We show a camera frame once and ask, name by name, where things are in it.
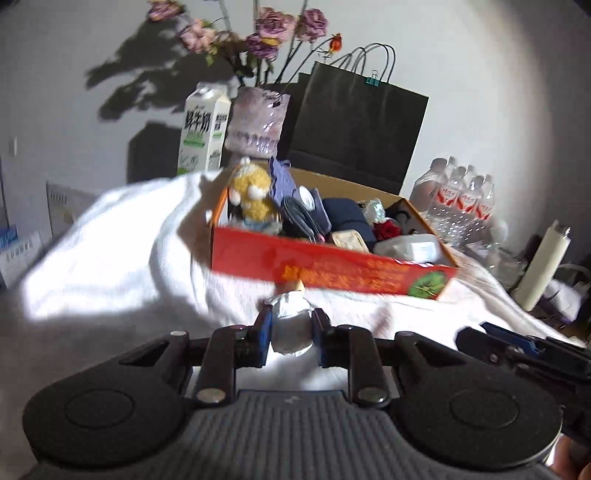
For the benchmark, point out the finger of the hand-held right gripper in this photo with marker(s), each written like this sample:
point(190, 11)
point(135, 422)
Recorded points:
point(480, 346)
point(508, 336)

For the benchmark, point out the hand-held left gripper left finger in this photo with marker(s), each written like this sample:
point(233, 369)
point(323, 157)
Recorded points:
point(264, 339)

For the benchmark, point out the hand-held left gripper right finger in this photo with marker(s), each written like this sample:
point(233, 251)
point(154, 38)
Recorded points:
point(321, 344)

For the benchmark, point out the white bundle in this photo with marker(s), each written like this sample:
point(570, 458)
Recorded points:
point(288, 332)

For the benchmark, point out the orange cardboard box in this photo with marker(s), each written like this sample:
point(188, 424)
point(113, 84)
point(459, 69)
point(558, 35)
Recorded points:
point(323, 270)

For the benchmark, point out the white plastic bottle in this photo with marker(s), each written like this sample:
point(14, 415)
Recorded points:
point(406, 247)

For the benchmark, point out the navy blue zip pouch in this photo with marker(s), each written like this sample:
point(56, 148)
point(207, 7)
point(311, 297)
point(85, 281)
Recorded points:
point(346, 217)

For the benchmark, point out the red cloth flower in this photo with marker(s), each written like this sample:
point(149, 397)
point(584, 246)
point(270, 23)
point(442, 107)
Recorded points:
point(388, 230)

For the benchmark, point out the purple knitted pouch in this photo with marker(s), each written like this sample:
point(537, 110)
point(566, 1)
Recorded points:
point(281, 182)

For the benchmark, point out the person's right hand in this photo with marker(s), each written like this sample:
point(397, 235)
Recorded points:
point(575, 461)

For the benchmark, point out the glass pitcher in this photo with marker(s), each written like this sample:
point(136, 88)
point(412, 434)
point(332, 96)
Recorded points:
point(501, 270)

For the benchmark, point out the white thermos bottle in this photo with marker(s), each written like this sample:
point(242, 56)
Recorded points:
point(542, 263)

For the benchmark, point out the pack of water bottles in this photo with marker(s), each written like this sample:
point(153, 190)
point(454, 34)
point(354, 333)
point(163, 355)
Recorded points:
point(457, 203)

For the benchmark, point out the clear wrapped plastic ball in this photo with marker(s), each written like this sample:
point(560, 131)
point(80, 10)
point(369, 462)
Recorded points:
point(375, 211)

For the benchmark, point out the black cloth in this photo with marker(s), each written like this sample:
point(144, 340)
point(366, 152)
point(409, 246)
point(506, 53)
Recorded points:
point(406, 217)

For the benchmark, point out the yellow white plush toy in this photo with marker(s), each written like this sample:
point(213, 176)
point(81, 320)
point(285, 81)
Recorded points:
point(251, 189)

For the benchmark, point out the white towel blanket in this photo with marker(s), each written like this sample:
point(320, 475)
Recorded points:
point(129, 249)

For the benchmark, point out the white milk carton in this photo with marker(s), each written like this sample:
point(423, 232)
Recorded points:
point(198, 134)

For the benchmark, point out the purple white vase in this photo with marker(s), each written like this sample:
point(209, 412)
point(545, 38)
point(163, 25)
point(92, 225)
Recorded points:
point(256, 122)

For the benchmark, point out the black paper bag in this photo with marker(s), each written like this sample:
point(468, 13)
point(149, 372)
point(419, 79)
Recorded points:
point(355, 124)

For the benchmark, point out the white blue boxes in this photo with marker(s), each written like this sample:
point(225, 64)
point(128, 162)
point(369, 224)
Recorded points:
point(16, 254)

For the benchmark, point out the teal binder clip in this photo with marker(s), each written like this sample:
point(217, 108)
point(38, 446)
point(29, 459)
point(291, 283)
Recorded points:
point(372, 78)

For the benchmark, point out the dried purple flower bouquet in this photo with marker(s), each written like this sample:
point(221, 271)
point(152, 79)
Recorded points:
point(272, 25)

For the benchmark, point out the white wall outlet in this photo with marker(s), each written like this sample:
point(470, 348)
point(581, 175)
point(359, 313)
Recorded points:
point(14, 146)

